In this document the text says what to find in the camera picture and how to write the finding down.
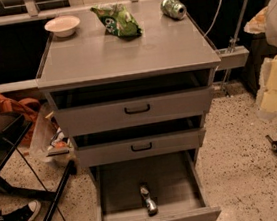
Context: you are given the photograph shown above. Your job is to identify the grey bottom drawer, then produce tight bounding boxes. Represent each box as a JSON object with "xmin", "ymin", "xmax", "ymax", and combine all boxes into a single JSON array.
[{"xmin": 96, "ymin": 151, "xmax": 221, "ymax": 221}]

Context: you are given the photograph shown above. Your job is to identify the grey drawer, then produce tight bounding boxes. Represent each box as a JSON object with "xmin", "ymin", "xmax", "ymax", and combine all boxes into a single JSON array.
[
  {"xmin": 51, "ymin": 70, "xmax": 213, "ymax": 137},
  {"xmin": 96, "ymin": 151, "xmax": 221, "ymax": 221},
  {"xmin": 73, "ymin": 115, "xmax": 206, "ymax": 167}
]

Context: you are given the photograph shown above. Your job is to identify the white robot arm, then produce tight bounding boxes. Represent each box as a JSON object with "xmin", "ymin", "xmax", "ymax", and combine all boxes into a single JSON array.
[{"xmin": 244, "ymin": 0, "xmax": 277, "ymax": 120}]

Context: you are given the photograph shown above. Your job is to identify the grey drawer cabinet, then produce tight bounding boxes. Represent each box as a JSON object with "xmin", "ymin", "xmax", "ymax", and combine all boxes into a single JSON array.
[{"xmin": 27, "ymin": 0, "xmax": 234, "ymax": 182}]

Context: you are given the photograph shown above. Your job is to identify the grey top drawer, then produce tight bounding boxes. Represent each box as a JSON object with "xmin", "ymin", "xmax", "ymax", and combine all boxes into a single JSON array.
[{"xmin": 51, "ymin": 70, "xmax": 213, "ymax": 137}]

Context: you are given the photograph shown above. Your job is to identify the grey middle drawer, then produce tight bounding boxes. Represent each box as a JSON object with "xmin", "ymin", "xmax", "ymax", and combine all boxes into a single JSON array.
[{"xmin": 73, "ymin": 115, "xmax": 206, "ymax": 167}]

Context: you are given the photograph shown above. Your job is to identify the green chip bag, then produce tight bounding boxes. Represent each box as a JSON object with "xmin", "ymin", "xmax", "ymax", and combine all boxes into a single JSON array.
[{"xmin": 90, "ymin": 3, "xmax": 142, "ymax": 38}]

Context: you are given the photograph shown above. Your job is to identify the clear plastic bag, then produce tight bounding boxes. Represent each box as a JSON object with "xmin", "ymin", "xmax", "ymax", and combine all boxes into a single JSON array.
[{"xmin": 29, "ymin": 103, "xmax": 76, "ymax": 167}]

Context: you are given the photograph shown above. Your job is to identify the green soda can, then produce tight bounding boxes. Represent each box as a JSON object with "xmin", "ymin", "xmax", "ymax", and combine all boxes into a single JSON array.
[{"xmin": 160, "ymin": 0, "xmax": 187, "ymax": 20}]

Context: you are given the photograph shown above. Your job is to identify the orange bag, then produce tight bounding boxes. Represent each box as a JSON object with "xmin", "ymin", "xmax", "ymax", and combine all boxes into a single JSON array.
[{"xmin": 0, "ymin": 94, "xmax": 41, "ymax": 146}]

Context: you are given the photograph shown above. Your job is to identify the white bowl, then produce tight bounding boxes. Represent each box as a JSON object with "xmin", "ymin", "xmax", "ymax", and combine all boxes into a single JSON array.
[{"xmin": 45, "ymin": 15, "xmax": 80, "ymax": 38}]

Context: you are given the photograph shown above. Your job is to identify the metal pole with clamp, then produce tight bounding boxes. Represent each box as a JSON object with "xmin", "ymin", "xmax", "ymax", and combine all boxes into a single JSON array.
[{"xmin": 218, "ymin": 0, "xmax": 249, "ymax": 97}]

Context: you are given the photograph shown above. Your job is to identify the black metal stand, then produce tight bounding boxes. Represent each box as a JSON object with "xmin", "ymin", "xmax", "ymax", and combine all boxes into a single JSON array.
[{"xmin": 0, "ymin": 120, "xmax": 77, "ymax": 221}]

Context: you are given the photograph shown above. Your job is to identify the black floor cable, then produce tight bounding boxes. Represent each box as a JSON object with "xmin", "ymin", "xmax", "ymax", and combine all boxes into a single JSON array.
[{"xmin": 0, "ymin": 130, "xmax": 74, "ymax": 221}]

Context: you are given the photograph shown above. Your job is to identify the white power cable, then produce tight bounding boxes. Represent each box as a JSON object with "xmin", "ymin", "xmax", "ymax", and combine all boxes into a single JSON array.
[{"xmin": 199, "ymin": 0, "xmax": 230, "ymax": 38}]

